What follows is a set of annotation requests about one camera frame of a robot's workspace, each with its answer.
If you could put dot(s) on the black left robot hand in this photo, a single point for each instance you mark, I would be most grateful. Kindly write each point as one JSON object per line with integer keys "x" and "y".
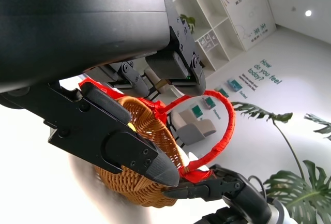
{"x": 77, "y": 27}

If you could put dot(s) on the beige chair with black legs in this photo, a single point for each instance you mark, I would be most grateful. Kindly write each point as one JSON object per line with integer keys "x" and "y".
{"x": 156, "y": 77}

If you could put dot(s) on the small green shelf plant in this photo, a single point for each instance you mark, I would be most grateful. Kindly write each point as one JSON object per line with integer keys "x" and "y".
{"x": 190, "y": 22}

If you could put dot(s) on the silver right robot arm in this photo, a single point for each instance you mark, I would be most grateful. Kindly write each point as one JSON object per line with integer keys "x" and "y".
{"x": 282, "y": 216}

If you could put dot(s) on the large monstera plant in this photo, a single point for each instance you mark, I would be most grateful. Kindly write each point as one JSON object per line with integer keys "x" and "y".
{"x": 305, "y": 195}

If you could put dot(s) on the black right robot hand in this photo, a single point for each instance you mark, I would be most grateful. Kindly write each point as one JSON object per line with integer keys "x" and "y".
{"x": 245, "y": 203}

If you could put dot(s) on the white printed poster board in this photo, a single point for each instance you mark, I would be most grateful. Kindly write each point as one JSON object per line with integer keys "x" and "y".
{"x": 245, "y": 14}

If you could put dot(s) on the white cubby shelf unit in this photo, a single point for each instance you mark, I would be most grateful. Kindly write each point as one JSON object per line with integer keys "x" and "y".
{"x": 219, "y": 22}

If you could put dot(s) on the grey beige armchair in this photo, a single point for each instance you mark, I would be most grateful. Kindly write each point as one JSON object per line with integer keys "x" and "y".
{"x": 191, "y": 131}

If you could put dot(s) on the yellow-green pear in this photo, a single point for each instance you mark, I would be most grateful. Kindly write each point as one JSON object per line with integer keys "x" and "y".
{"x": 132, "y": 127}

